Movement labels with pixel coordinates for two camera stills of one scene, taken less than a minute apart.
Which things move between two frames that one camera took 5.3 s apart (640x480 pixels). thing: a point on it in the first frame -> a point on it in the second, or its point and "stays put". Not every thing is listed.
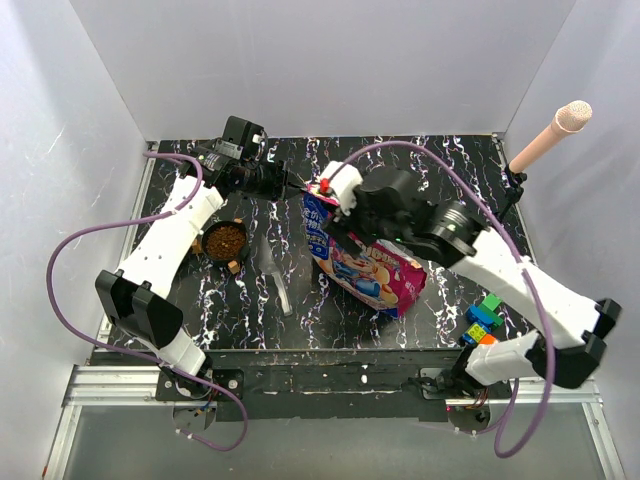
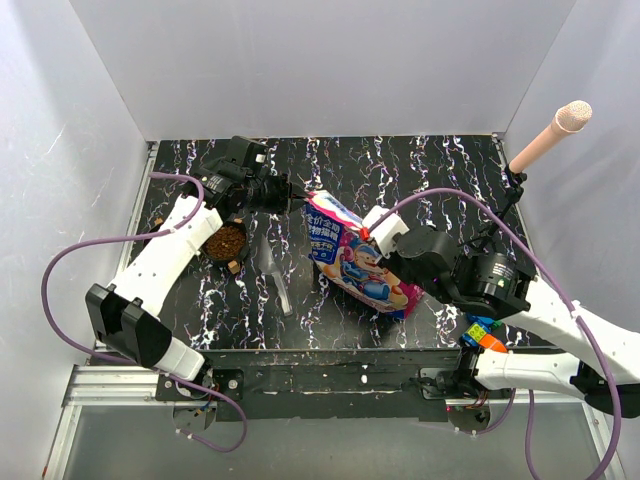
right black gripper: x=349 y=221 -> x=391 y=265
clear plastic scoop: x=267 y=265 stays put
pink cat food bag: x=376 y=273 stays put
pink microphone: x=570 y=117 stays put
